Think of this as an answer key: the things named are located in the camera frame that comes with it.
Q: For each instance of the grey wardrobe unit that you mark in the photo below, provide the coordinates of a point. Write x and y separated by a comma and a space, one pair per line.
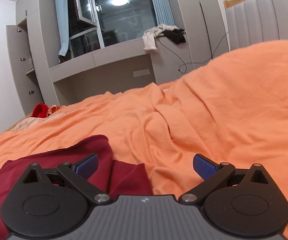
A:
110, 69

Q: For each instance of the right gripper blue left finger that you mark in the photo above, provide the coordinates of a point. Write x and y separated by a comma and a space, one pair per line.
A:
76, 177

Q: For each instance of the right light blue curtain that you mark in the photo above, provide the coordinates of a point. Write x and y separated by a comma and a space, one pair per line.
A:
163, 12

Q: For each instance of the white wall socket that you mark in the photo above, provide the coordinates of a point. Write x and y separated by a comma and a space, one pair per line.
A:
141, 72

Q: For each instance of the window with open sash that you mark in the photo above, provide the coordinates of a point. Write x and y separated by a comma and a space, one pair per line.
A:
94, 24

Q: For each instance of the dark red knit sweater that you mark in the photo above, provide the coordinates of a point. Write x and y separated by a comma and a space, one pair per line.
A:
112, 176

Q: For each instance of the black garment on sill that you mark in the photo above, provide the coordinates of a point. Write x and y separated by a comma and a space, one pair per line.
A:
175, 35

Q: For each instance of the orange duvet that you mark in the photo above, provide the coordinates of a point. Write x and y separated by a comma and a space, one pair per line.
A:
234, 109

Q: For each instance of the light blue curtain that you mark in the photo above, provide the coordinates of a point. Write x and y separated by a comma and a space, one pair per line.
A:
61, 7
163, 12

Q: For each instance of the left light blue curtain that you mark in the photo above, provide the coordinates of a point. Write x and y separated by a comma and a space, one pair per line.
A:
61, 7

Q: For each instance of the bright red garment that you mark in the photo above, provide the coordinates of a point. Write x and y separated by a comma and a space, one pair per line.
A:
40, 111

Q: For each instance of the white garment on sill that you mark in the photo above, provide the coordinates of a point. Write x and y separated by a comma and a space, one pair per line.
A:
151, 34

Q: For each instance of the grey padded headboard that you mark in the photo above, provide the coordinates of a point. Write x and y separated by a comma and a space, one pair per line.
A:
254, 21

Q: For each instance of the open wardrobe door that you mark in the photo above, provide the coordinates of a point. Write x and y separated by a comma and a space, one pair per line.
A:
22, 68

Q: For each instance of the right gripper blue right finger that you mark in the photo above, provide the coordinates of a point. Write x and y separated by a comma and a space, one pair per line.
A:
215, 177

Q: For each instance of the pink patterned bedsheet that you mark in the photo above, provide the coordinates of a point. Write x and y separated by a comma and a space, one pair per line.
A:
28, 121

